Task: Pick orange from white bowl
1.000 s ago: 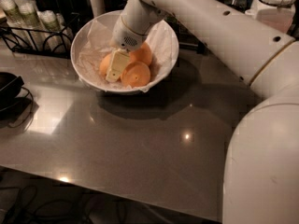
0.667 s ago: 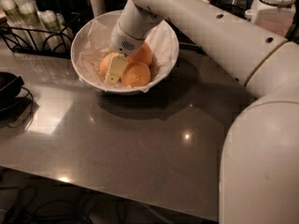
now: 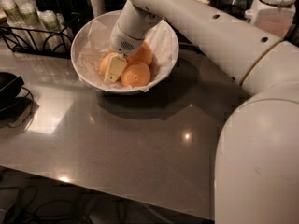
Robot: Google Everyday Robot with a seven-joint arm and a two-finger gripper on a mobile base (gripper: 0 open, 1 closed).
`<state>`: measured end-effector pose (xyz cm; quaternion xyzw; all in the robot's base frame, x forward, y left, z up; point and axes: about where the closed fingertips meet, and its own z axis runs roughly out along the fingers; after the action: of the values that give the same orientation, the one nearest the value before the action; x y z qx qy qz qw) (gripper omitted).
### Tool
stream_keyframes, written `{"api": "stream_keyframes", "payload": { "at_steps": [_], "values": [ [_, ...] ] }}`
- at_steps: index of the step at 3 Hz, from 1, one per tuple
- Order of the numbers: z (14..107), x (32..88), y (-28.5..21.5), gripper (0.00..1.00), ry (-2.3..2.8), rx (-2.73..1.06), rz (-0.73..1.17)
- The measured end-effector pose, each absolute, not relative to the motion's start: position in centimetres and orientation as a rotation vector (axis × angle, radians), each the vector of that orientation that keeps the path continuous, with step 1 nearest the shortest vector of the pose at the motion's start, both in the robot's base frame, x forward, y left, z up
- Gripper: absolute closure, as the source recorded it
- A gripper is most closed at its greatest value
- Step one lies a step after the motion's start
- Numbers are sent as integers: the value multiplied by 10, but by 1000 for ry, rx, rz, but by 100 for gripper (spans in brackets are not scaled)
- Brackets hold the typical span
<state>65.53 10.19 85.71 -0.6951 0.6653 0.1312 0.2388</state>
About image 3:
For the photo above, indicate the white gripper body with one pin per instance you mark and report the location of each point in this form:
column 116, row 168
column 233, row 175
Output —
column 123, row 43

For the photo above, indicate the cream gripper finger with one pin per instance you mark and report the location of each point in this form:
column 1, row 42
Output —
column 115, row 66

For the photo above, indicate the orange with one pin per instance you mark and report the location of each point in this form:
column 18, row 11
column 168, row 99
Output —
column 143, row 55
column 104, row 66
column 136, row 74

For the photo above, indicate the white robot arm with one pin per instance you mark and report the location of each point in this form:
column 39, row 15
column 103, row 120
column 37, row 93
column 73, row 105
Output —
column 256, row 177

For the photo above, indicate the white bowl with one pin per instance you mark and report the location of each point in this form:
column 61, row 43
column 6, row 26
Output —
column 93, row 22

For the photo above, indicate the white paper liner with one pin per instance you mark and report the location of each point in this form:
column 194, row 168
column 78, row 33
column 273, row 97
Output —
column 93, row 44

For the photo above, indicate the white cylindrical container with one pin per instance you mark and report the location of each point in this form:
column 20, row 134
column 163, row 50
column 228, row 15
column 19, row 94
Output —
column 96, row 0

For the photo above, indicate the right paper cup stack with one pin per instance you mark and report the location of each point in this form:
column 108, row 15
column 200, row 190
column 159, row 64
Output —
column 53, row 25

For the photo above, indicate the paper cup stack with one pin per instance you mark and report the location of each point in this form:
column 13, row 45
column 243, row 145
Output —
column 33, row 23
column 53, row 25
column 15, row 20

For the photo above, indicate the black tea bag shelf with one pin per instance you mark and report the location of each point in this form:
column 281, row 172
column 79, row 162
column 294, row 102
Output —
column 196, row 20

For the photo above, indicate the middle paper cup stack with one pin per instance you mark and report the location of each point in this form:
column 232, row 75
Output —
column 33, row 23

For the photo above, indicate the black tray on stand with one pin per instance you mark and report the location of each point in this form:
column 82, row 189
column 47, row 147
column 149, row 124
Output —
column 16, row 101

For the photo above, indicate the left paper cup stack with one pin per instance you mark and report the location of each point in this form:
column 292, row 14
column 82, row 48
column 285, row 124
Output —
column 15, row 20

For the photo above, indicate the white appliance with bowls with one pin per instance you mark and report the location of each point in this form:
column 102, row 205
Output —
column 273, row 16

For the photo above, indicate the black wire cup rack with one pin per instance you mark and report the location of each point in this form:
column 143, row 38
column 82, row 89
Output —
column 12, row 43

